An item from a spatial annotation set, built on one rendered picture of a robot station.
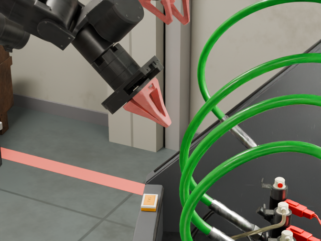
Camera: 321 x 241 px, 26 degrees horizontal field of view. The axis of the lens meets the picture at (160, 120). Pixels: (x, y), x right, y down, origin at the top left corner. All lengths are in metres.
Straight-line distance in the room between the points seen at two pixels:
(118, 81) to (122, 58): 0.04
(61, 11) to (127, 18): 0.10
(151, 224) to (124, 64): 0.41
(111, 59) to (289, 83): 0.47
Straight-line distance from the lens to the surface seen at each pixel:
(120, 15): 1.04
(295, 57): 0.99
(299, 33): 3.46
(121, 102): 1.10
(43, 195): 3.43
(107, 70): 1.09
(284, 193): 1.17
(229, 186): 1.52
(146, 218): 1.41
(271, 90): 1.43
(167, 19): 1.28
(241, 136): 1.26
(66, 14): 1.08
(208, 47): 1.23
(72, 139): 3.98
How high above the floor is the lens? 1.69
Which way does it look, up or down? 24 degrees down
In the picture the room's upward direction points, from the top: straight up
